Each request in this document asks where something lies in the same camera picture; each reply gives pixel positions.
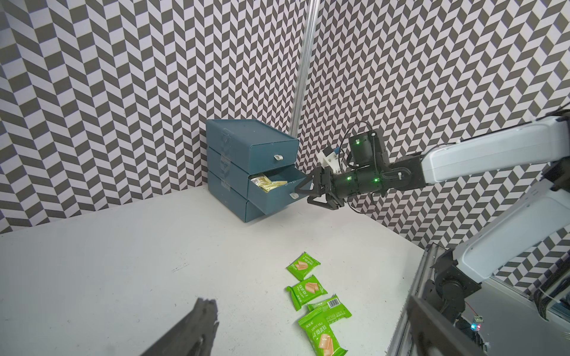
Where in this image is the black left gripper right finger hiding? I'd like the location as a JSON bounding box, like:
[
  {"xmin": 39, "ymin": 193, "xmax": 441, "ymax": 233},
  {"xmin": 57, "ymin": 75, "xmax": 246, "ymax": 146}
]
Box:
[{"xmin": 407, "ymin": 297, "xmax": 487, "ymax": 356}]

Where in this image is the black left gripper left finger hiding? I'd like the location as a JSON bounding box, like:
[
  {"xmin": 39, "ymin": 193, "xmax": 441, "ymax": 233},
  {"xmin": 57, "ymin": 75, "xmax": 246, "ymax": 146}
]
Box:
[{"xmin": 143, "ymin": 298, "xmax": 219, "ymax": 356}]

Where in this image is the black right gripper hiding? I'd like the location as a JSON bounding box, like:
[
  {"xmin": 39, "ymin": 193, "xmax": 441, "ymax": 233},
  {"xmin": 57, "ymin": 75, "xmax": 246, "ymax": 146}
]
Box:
[{"xmin": 295, "ymin": 166, "xmax": 352, "ymax": 211}]

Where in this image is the yellow cookie packet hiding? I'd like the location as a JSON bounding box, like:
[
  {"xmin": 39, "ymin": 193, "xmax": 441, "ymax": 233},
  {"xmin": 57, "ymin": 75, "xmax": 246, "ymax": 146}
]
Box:
[{"xmin": 250, "ymin": 174, "xmax": 288, "ymax": 192}]

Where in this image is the green cookie packet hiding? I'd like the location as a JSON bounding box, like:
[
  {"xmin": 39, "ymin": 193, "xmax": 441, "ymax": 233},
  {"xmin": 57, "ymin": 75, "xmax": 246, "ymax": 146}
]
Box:
[
  {"xmin": 307, "ymin": 295, "xmax": 352, "ymax": 324},
  {"xmin": 286, "ymin": 252, "xmax": 321, "ymax": 281},
  {"xmin": 285, "ymin": 275, "xmax": 328, "ymax": 311},
  {"xmin": 298, "ymin": 307, "xmax": 347, "ymax": 356}
]

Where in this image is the teal three-drawer cabinet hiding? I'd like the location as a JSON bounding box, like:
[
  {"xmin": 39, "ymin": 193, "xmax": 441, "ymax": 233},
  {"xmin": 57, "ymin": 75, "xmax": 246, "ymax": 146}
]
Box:
[{"xmin": 206, "ymin": 120, "xmax": 307, "ymax": 223}]

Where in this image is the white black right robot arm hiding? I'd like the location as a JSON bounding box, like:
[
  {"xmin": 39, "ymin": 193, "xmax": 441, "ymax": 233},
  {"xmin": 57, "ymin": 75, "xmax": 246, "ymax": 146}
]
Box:
[{"xmin": 292, "ymin": 106, "xmax": 569, "ymax": 321}]

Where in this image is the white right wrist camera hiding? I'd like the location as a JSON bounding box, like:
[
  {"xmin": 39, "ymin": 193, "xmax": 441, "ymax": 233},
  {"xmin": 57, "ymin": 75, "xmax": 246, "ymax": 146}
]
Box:
[{"xmin": 316, "ymin": 146, "xmax": 341, "ymax": 174}]

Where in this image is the aluminium front rail frame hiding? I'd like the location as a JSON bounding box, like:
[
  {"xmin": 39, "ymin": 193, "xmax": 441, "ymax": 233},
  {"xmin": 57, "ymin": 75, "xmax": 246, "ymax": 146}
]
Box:
[{"xmin": 384, "ymin": 242, "xmax": 446, "ymax": 356}]

